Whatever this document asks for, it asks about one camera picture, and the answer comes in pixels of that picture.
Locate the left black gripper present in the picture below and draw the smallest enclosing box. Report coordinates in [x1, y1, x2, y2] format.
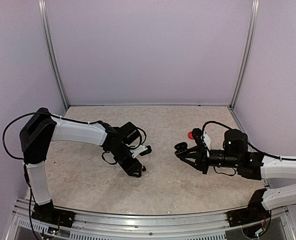
[109, 144, 143, 178]

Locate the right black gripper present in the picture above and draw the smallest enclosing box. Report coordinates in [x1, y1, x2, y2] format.
[180, 144, 241, 175]

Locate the small black case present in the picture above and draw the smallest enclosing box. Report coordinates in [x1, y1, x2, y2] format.
[174, 142, 188, 156]

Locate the red earbud charging case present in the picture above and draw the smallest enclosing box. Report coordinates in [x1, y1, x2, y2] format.
[188, 131, 194, 140]

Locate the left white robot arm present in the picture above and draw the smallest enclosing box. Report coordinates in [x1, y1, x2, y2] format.
[2, 107, 152, 223]

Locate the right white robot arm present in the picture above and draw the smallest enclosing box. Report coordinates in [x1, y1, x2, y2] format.
[174, 128, 296, 222]

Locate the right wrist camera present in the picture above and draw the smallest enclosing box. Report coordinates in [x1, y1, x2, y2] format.
[192, 128, 206, 148]

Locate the front aluminium rail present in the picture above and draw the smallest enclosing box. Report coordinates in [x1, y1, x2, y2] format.
[11, 198, 293, 240]

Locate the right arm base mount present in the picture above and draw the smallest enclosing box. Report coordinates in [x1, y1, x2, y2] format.
[227, 188, 271, 228]

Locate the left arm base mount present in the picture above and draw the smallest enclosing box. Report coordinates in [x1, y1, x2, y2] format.
[32, 200, 76, 228]

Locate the right aluminium frame post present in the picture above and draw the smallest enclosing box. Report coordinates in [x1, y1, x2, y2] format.
[229, 0, 260, 112]

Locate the aluminium frame post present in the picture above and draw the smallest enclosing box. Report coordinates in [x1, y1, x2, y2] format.
[229, 0, 260, 112]
[37, 0, 70, 111]

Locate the left aluminium frame post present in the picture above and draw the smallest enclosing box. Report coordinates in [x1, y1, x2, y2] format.
[37, 0, 70, 111]

